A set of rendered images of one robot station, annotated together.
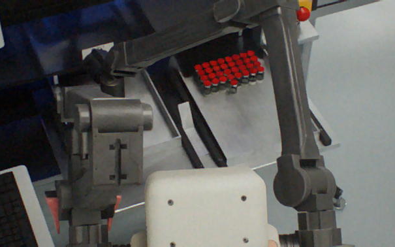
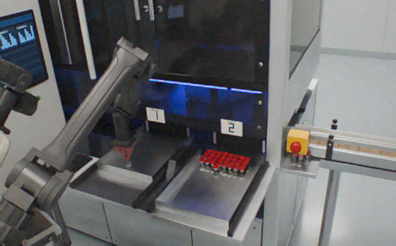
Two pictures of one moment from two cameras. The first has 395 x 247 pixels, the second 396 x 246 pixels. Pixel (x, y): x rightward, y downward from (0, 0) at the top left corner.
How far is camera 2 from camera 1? 1.50 m
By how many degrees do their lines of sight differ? 44
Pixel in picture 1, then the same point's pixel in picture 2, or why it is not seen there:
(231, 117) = (197, 186)
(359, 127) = not seen: outside the picture
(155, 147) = (136, 174)
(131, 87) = (174, 147)
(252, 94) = (226, 182)
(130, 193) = (99, 189)
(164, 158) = (136, 184)
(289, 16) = (126, 58)
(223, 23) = not seen: hidden behind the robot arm
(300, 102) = (76, 117)
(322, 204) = (13, 196)
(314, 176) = (30, 173)
